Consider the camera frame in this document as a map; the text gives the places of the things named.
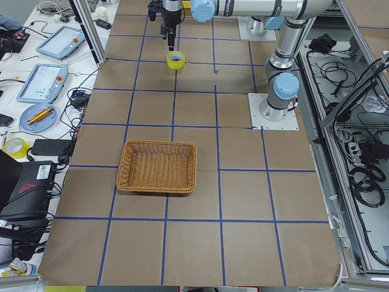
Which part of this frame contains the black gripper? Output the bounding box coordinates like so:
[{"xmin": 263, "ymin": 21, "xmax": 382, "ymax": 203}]
[{"xmin": 160, "ymin": 0, "xmax": 182, "ymax": 51}]

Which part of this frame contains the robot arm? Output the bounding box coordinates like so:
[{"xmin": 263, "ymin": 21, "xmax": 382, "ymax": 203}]
[
  {"xmin": 190, "ymin": 0, "xmax": 330, "ymax": 122},
  {"xmin": 246, "ymin": 16, "xmax": 284, "ymax": 35}
]

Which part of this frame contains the spare yellow tape roll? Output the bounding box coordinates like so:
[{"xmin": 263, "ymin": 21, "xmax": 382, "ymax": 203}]
[{"xmin": 2, "ymin": 137, "xmax": 30, "ymax": 159}]

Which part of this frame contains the teach pendant far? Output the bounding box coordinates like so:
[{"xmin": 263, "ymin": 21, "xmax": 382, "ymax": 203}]
[{"xmin": 36, "ymin": 26, "xmax": 86, "ymax": 60}]

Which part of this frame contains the teach pendant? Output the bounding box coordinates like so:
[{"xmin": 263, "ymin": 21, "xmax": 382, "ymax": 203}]
[
  {"xmin": 16, "ymin": 63, "xmax": 68, "ymax": 103},
  {"xmin": 36, "ymin": 26, "xmax": 86, "ymax": 60}
]

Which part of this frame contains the brown wicker basket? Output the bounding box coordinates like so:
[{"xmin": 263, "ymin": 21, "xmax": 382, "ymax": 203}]
[{"xmin": 116, "ymin": 140, "xmax": 197, "ymax": 194}]

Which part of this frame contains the teach pendant near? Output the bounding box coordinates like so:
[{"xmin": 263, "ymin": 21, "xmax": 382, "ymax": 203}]
[{"xmin": 16, "ymin": 63, "xmax": 68, "ymax": 103}]

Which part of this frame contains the blue plate with brass part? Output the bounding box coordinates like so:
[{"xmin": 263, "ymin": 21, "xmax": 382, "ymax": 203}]
[{"xmin": 19, "ymin": 103, "xmax": 57, "ymax": 133}]

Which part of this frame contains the black power adapter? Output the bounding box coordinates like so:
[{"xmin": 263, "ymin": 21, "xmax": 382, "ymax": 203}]
[{"xmin": 31, "ymin": 139, "xmax": 71, "ymax": 156}]

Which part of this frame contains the black computer box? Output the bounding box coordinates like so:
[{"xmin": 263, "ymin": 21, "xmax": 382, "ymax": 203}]
[{"xmin": 1, "ymin": 151, "xmax": 55, "ymax": 221}]

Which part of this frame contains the aluminium frame post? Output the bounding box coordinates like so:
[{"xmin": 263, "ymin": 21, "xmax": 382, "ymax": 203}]
[{"xmin": 69, "ymin": 0, "xmax": 106, "ymax": 64}]

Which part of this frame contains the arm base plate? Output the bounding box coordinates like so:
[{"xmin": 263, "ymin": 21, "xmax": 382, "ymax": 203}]
[
  {"xmin": 248, "ymin": 93, "xmax": 299, "ymax": 131},
  {"xmin": 238, "ymin": 16, "xmax": 277, "ymax": 42}
]

